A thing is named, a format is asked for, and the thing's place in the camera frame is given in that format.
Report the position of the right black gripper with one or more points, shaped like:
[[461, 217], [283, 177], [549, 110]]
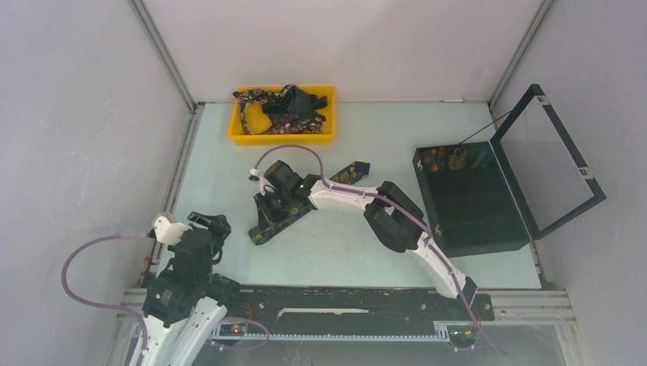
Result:
[[265, 210]]

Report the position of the black box lid frame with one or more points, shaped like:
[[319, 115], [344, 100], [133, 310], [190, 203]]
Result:
[[548, 177]]

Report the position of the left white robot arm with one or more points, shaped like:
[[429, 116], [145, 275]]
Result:
[[187, 299]]

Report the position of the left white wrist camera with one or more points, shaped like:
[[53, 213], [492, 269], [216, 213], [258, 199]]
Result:
[[167, 230]]

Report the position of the rolled ties in box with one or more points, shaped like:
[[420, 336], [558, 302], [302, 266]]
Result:
[[447, 158]]

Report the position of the black storage box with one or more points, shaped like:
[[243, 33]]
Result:
[[471, 211]]

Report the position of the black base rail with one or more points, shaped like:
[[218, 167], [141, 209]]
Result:
[[354, 313]]

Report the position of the dark green tie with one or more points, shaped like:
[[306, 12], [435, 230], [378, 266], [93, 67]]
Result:
[[293, 100]]

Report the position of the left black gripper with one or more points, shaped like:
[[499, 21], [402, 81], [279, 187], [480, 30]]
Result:
[[218, 223]]

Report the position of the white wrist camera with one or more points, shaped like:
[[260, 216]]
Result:
[[258, 176], [167, 230]]

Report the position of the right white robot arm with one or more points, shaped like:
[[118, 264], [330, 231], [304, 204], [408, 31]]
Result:
[[398, 224]]

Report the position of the yellow plastic bin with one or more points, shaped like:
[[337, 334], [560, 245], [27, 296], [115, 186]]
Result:
[[258, 122]]

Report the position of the navy gold floral tie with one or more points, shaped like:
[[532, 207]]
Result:
[[349, 175]]

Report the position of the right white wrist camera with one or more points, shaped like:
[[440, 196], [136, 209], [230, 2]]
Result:
[[258, 176]]

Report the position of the black pink floral tie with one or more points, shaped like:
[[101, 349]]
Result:
[[279, 123]]

